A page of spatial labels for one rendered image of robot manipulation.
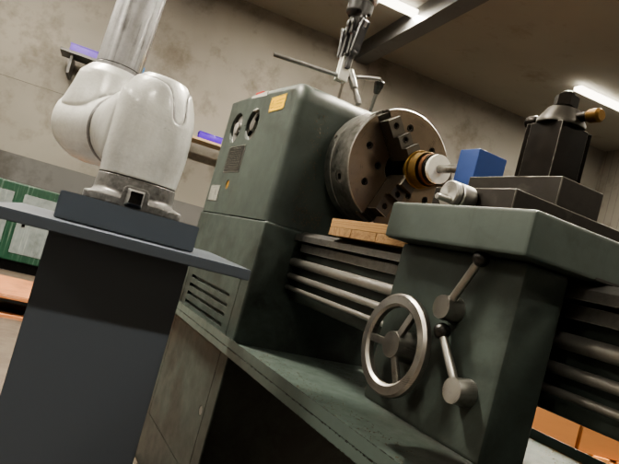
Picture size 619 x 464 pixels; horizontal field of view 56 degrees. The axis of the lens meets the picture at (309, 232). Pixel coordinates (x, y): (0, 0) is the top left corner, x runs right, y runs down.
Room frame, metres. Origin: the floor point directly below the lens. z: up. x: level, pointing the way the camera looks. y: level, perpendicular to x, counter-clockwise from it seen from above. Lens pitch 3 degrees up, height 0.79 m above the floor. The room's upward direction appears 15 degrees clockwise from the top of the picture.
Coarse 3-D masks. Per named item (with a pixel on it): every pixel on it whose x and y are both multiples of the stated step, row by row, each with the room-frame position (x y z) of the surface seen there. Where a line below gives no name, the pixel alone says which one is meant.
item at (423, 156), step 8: (416, 152) 1.40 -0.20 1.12; (424, 152) 1.38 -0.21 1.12; (408, 160) 1.39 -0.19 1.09; (416, 160) 1.37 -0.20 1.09; (424, 160) 1.35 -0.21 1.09; (408, 168) 1.39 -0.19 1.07; (416, 168) 1.37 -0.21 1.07; (424, 168) 1.35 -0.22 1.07; (408, 176) 1.40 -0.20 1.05; (416, 176) 1.37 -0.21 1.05; (424, 176) 1.35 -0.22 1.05; (416, 184) 1.40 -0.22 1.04; (424, 184) 1.39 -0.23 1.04; (432, 184) 1.36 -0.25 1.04
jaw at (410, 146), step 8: (384, 112) 1.48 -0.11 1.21; (384, 120) 1.45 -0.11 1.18; (392, 120) 1.42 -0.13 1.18; (400, 120) 1.43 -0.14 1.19; (384, 128) 1.44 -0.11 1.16; (392, 128) 1.42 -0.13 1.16; (400, 128) 1.43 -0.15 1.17; (384, 136) 1.45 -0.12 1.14; (392, 136) 1.42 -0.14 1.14; (400, 136) 1.41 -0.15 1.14; (408, 136) 1.42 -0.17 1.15; (392, 144) 1.44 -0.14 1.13; (400, 144) 1.41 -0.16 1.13; (408, 144) 1.42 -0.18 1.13; (416, 144) 1.41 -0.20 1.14; (392, 152) 1.45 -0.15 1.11; (400, 152) 1.42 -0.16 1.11; (408, 152) 1.40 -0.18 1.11; (392, 160) 1.47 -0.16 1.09; (400, 160) 1.44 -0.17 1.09
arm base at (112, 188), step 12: (96, 180) 1.13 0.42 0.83; (108, 180) 1.10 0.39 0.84; (120, 180) 1.10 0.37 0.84; (132, 180) 1.10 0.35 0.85; (84, 192) 1.07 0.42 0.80; (96, 192) 1.07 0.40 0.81; (108, 192) 1.08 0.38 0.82; (120, 192) 1.09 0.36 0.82; (132, 192) 1.09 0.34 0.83; (144, 192) 1.09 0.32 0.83; (156, 192) 1.12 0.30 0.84; (168, 192) 1.15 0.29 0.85; (120, 204) 1.09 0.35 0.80; (132, 204) 1.07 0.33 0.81; (144, 204) 1.10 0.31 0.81; (156, 204) 1.12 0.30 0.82; (168, 204) 1.15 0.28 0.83; (168, 216) 1.11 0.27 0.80; (180, 216) 1.13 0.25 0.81
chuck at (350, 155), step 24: (360, 120) 1.48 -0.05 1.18; (408, 120) 1.48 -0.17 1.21; (336, 144) 1.49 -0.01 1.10; (360, 144) 1.43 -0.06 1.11; (384, 144) 1.46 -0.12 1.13; (432, 144) 1.53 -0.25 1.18; (336, 168) 1.47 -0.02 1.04; (360, 168) 1.44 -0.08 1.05; (384, 168) 1.47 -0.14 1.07; (336, 192) 1.50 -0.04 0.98; (360, 192) 1.45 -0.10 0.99; (432, 192) 1.54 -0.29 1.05; (360, 216) 1.49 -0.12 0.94
